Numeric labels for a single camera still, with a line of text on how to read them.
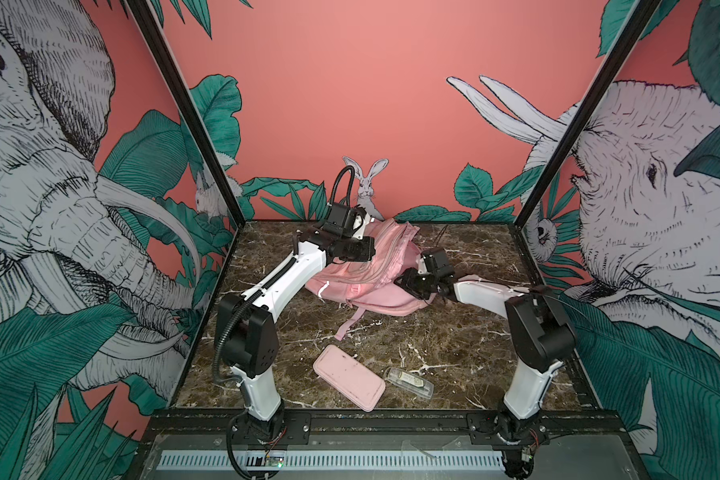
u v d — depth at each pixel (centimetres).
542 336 50
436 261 77
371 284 86
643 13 69
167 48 76
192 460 70
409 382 81
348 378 80
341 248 69
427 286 83
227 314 46
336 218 67
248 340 46
